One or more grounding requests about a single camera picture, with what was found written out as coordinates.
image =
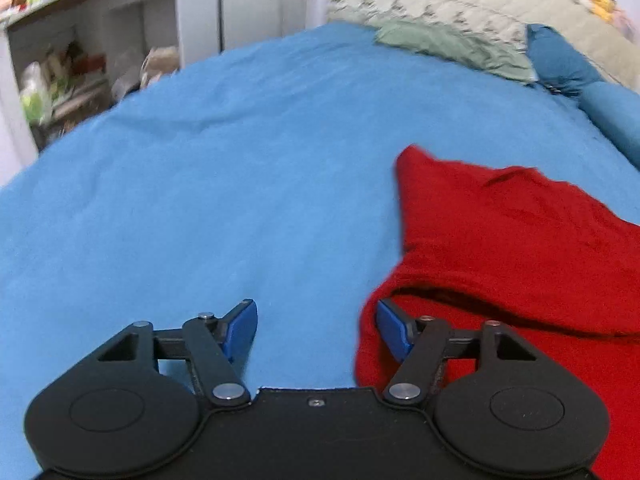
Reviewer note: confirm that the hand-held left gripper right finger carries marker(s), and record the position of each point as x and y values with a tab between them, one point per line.
391	329

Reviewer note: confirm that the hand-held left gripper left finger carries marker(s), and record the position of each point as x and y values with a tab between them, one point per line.
242	325

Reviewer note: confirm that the red garment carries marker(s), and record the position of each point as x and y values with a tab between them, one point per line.
505	260

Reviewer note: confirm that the blue bed blanket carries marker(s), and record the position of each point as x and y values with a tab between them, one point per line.
200	200

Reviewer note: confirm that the green cloth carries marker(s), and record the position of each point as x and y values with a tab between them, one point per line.
450	45

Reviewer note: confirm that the clutter of shelf goods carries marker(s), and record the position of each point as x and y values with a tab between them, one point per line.
75	80

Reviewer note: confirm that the dark blue pillow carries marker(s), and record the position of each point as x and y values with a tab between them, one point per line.
560	60

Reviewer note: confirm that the white shelf unit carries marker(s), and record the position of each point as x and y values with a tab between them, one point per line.
90	40

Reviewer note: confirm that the beige quilted headboard cover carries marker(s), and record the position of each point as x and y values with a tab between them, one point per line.
480	5

